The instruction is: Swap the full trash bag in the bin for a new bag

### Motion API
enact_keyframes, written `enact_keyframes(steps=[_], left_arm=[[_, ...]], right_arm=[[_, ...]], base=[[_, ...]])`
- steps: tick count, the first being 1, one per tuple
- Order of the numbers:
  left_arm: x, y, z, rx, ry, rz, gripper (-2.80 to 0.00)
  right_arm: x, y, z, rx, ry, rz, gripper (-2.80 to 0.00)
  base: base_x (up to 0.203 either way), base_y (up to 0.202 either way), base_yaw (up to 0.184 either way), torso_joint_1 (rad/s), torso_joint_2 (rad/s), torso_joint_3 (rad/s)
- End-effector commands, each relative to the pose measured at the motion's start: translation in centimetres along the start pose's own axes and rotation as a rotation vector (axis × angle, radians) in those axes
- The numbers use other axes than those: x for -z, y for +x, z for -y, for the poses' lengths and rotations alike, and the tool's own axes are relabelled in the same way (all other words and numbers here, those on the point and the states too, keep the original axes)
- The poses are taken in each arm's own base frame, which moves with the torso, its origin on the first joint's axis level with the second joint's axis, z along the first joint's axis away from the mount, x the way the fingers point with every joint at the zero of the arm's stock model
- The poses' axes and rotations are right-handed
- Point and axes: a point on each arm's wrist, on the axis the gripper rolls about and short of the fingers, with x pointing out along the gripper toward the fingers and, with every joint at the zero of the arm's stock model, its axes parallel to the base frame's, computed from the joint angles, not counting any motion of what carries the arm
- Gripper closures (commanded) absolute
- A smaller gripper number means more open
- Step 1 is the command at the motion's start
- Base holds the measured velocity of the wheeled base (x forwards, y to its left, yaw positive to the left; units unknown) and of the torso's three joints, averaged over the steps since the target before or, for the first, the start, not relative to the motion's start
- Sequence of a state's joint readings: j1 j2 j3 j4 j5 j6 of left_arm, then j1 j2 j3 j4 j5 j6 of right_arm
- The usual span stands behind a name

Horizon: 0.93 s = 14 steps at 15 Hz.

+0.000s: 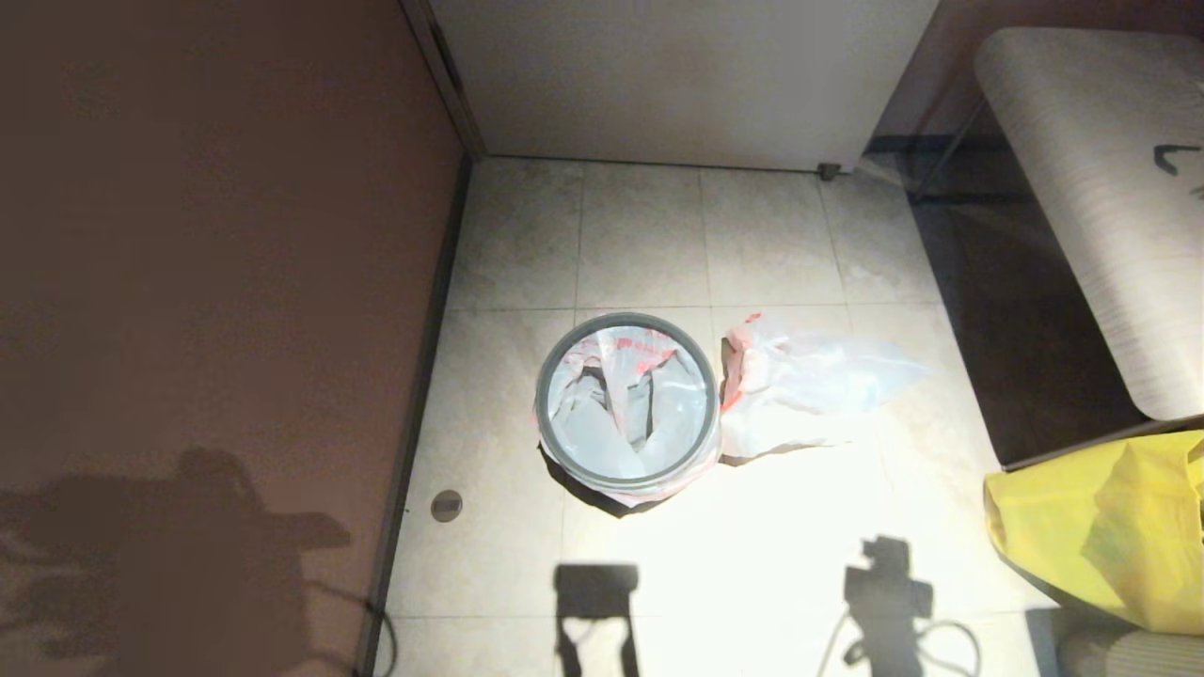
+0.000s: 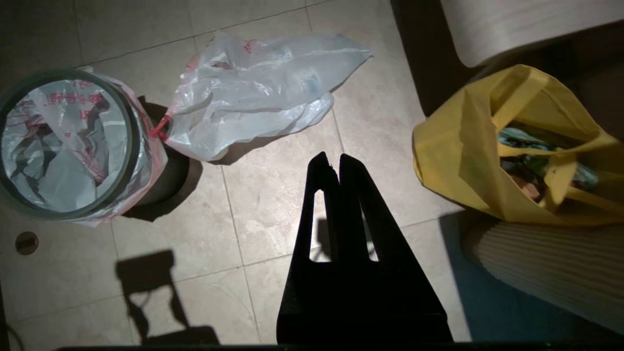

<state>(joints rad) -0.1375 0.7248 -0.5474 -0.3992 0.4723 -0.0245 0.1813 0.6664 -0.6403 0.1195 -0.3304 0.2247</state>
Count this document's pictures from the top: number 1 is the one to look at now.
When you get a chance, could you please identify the clear plastic bag red print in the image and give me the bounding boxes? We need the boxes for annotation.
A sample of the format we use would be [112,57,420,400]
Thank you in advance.
[533,324,725,509]

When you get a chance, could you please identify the grey bin rim ring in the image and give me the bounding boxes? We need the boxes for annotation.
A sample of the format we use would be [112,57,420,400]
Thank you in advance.
[534,313,721,492]

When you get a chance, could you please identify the white plastic bag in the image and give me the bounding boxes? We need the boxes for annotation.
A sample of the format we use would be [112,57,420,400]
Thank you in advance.
[720,313,934,462]

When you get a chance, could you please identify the black round trash bin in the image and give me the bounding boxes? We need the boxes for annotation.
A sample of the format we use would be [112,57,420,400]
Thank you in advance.
[541,447,678,520]

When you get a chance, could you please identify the yellow plastic bag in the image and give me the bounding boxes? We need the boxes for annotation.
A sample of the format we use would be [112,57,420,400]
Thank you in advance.
[983,431,1204,636]

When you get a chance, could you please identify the white cabinet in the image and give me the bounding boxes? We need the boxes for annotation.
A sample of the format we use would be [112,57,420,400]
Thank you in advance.
[428,0,942,173]

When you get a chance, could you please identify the beige wooden table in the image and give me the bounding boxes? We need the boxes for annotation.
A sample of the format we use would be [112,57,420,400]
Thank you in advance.
[974,25,1204,421]

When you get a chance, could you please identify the grey metal furniture frame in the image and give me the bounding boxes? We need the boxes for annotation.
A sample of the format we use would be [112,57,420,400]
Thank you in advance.
[863,94,1036,206]

